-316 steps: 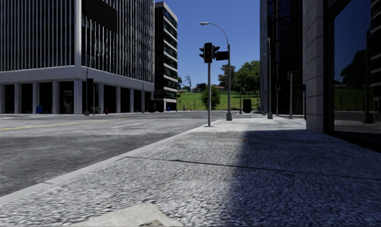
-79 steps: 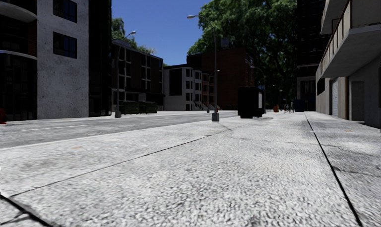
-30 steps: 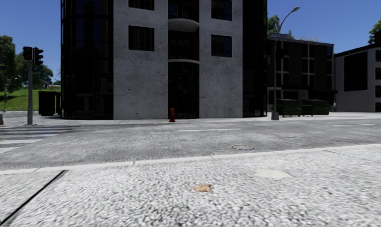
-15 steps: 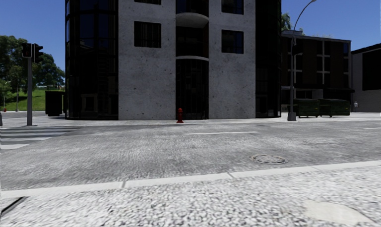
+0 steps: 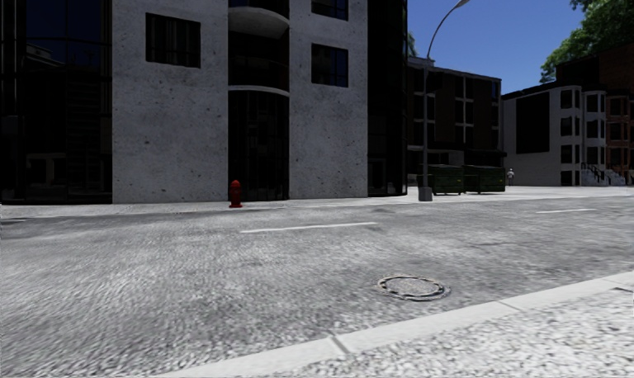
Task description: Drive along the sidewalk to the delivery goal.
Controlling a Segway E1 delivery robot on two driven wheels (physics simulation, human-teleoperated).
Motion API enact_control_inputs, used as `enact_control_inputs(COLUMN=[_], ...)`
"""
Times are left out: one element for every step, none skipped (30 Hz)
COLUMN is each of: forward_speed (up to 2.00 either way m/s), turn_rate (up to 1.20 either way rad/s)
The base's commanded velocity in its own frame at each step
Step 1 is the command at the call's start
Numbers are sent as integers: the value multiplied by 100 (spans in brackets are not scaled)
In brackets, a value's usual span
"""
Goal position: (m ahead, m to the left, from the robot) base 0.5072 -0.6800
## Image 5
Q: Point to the red fire hydrant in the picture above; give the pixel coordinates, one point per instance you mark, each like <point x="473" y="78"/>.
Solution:
<point x="236" y="194"/>

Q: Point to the round manhole cover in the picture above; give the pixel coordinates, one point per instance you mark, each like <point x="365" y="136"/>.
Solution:
<point x="413" y="287"/>

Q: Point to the red brick building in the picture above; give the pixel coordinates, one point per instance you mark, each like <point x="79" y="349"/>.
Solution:
<point x="619" y="110"/>

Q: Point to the dark green dumpster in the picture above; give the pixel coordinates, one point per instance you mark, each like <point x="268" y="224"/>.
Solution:
<point x="488" y="178"/>
<point x="446" y="179"/>

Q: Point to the trees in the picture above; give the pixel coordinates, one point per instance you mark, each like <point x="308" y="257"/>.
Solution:
<point x="599" y="21"/>

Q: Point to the dark brown building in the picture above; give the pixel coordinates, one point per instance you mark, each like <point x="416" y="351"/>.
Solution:
<point x="460" y="115"/>

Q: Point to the grey street lamp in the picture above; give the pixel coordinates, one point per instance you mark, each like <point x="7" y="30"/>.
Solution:
<point x="425" y="130"/>

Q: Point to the pale concrete building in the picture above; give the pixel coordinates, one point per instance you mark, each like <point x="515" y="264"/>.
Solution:
<point x="168" y="130"/>

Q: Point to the white rendered building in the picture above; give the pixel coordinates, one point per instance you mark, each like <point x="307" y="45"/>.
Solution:
<point x="545" y="130"/>

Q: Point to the person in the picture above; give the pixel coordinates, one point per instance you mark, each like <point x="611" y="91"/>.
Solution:
<point x="510" y="176"/>

